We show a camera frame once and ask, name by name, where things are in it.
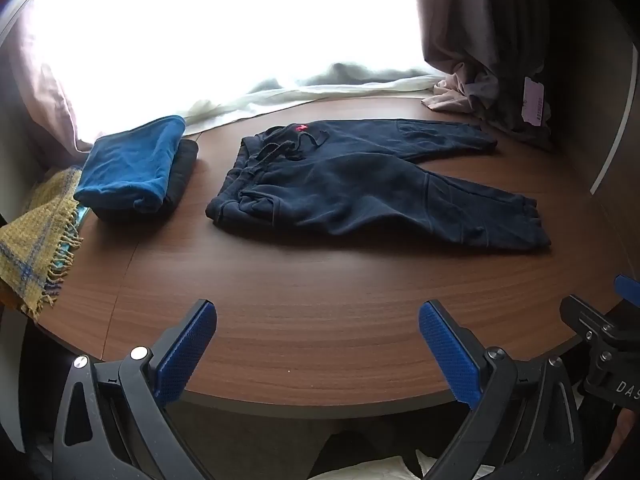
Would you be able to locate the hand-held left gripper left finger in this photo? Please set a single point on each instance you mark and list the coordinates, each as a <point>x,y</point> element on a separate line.
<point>186,350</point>

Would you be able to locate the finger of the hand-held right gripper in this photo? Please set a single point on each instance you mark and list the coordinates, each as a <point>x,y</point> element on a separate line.
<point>629,290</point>
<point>595,322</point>

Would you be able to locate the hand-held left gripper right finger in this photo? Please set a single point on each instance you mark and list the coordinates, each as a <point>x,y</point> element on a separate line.
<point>447,352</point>

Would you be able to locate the navy blue pants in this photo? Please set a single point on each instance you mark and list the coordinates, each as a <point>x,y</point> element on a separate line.
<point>360,185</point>

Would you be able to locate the white fabric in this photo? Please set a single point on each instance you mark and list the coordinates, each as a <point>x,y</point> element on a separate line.
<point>370,471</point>

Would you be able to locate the folded black garment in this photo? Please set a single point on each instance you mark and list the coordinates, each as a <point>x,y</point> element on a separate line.
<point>177,170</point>

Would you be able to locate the yellow plaid fringed scarf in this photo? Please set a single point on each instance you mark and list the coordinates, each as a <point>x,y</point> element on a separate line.
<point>35,240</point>

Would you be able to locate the folded blue garment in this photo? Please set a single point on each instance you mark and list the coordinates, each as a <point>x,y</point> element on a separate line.
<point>132,160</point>

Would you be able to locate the pink paper tag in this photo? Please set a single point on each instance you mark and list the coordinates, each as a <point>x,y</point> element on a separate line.
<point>532,100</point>

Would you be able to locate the crumpled pale pink cloth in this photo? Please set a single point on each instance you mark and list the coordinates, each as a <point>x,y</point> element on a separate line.
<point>447,96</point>

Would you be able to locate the white sheer curtain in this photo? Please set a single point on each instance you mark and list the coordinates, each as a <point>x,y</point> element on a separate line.
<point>280,95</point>

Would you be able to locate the dusty pink curtain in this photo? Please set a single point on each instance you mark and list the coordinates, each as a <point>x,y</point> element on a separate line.
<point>45,95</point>
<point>485,20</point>

